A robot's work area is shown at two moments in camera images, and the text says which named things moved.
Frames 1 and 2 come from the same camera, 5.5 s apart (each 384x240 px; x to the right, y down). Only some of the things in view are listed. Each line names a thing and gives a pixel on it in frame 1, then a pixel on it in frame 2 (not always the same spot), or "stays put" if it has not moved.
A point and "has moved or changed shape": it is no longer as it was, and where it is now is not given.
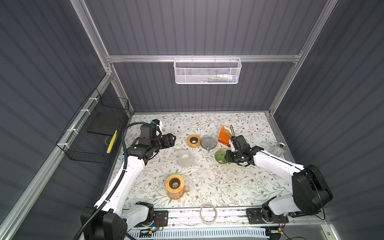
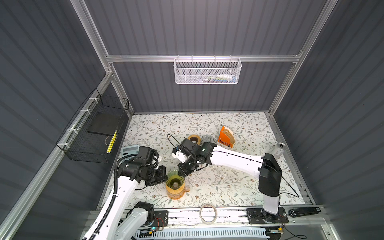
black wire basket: (91, 135) stays put
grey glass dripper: (208, 142) stays put
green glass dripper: (220, 156) has moved or changed shape
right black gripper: (237, 144) to (190, 162)
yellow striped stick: (112, 142) stays put
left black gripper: (168, 141) to (160, 175)
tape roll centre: (215, 218) stays put
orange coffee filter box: (225, 135) stays put
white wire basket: (204, 71) stays put
